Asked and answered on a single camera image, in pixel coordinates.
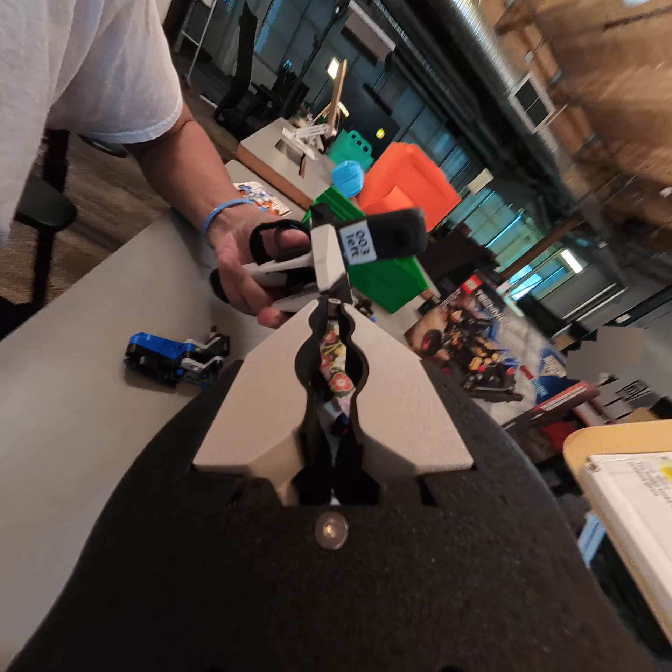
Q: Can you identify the light blue bundle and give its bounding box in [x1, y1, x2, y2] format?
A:
[332, 160, 365, 197]

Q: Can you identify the orange storage bin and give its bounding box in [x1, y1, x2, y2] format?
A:
[357, 142, 463, 232]

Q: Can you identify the background document stand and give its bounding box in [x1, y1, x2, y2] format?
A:
[275, 59, 350, 174]

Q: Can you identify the green storage bin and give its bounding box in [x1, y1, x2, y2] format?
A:
[302, 186, 430, 314]

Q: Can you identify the printed instruction sheet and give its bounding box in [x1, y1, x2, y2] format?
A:
[580, 453, 672, 599]

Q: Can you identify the teal carrying case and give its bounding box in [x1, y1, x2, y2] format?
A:
[328, 128, 375, 169]

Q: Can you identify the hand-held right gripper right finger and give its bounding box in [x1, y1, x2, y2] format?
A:
[337, 303, 474, 502]

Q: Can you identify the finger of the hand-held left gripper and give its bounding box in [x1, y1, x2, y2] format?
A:
[312, 225, 354, 305]

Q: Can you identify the floral patterned paper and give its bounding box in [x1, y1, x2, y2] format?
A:
[319, 320, 357, 415]

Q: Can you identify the grey background table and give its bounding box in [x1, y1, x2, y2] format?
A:
[236, 118, 337, 211]

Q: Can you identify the person's left forearm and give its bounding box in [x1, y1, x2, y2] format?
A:
[126, 102, 253, 247]

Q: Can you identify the blue wristband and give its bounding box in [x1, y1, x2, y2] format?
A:
[202, 198, 255, 237]

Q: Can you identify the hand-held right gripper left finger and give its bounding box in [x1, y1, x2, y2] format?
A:
[193, 300, 326, 506]

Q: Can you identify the lego sticker sheet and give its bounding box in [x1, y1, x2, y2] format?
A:
[233, 181, 292, 217]

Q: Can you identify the lego set box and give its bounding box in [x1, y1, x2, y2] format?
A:
[404, 273, 599, 426]

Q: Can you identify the person's left hand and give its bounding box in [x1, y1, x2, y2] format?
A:
[209, 210, 313, 330]

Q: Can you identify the flame-printed lego vehicle assembly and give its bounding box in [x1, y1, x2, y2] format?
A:
[124, 327, 231, 392]

